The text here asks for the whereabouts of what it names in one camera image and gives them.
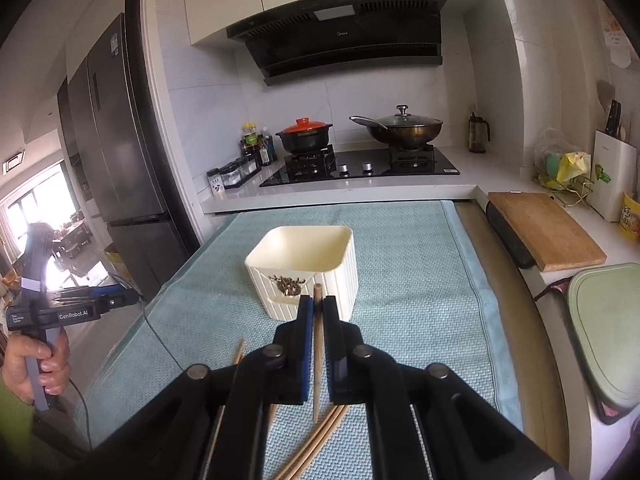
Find person's left hand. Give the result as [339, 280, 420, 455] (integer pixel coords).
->
[1, 328, 70, 404]

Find cream utensil holder box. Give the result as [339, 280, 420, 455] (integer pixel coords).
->
[244, 226, 359, 322]

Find teal woven table mat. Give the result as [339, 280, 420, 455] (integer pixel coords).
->
[74, 199, 525, 480]

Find white spice jar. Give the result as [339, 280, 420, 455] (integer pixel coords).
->
[206, 168, 224, 197]

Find dark grey refrigerator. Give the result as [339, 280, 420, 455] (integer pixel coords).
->
[66, 14, 190, 300]

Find black gas stove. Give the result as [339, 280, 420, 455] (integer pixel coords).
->
[260, 145, 460, 188]

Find sauce bottles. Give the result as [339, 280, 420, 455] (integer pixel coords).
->
[241, 122, 277, 167]

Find black pot orange lid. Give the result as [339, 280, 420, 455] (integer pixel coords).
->
[277, 117, 332, 155]

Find wok with glass lid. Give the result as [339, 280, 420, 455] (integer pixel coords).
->
[349, 104, 442, 151]

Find wooden cutting board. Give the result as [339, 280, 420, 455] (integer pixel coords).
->
[486, 192, 606, 272]

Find dark glass kettle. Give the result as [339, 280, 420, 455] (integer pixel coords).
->
[468, 113, 491, 154]

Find plastic bag with produce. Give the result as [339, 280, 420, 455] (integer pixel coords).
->
[534, 128, 612, 195]

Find yellow snack cup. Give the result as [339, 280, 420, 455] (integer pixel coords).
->
[618, 193, 640, 242]

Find black range hood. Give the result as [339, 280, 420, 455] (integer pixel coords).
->
[226, 0, 447, 86]

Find white knife block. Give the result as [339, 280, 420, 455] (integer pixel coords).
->
[587, 130, 638, 222]

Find black cable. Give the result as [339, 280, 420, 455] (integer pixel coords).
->
[106, 271, 202, 376]

